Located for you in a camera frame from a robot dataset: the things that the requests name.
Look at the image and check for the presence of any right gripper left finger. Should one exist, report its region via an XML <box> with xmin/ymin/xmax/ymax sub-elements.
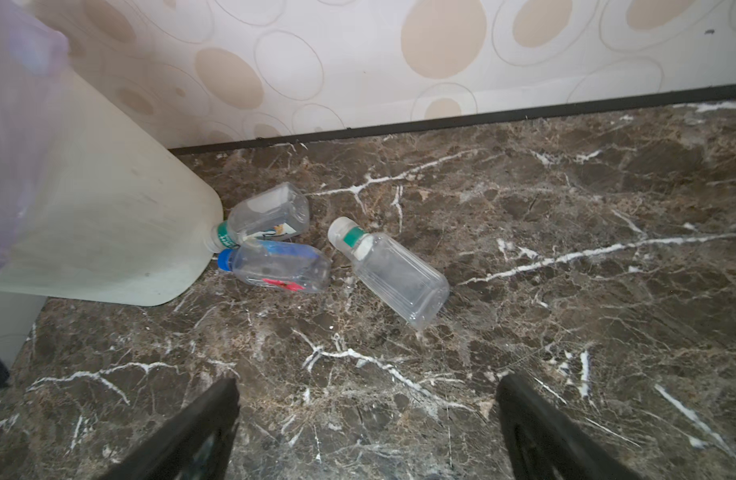
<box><xmin>101</xmin><ymin>377</ymin><xmax>240</xmax><ymax>479</ymax></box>

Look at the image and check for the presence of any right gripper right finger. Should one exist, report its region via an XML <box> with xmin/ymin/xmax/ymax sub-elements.
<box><xmin>496</xmin><ymin>374</ymin><xmax>638</xmax><ymax>480</ymax></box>

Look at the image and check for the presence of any clear bottle white cap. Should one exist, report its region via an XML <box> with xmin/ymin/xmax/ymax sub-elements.
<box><xmin>328</xmin><ymin>217</ymin><xmax>450</xmax><ymax>331</ymax></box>

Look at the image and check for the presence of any white plastic waste bin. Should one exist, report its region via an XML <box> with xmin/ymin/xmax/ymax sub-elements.
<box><xmin>0</xmin><ymin>73</ymin><xmax>223</xmax><ymax>306</ymax></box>

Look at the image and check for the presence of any pink bin liner bag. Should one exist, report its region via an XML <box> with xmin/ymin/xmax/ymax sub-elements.
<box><xmin>0</xmin><ymin>1</ymin><xmax>70</xmax><ymax>269</ymax></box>

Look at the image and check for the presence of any Fiji bottle blue cap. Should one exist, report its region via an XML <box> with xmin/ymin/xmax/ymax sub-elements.
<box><xmin>217</xmin><ymin>239</ymin><xmax>331</xmax><ymax>294</ymax></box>

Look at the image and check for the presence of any clear bottle green band cap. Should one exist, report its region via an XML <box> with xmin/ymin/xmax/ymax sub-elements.
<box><xmin>204</xmin><ymin>182</ymin><xmax>310</xmax><ymax>254</ymax></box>

